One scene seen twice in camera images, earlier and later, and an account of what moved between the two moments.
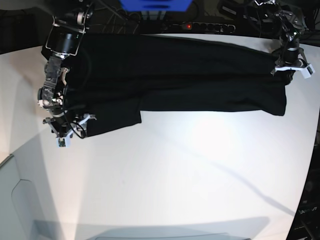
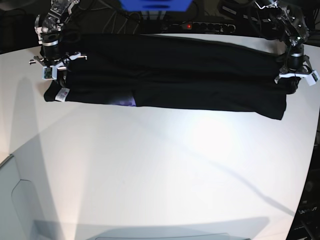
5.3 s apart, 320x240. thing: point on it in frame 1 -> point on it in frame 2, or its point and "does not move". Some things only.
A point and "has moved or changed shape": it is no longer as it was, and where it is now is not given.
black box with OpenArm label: (306, 224) does not move
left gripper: (63, 126) -> (52, 56)
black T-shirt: (112, 78) has moved or changed shape
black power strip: (206, 27) does not move
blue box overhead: (157, 5) does not move
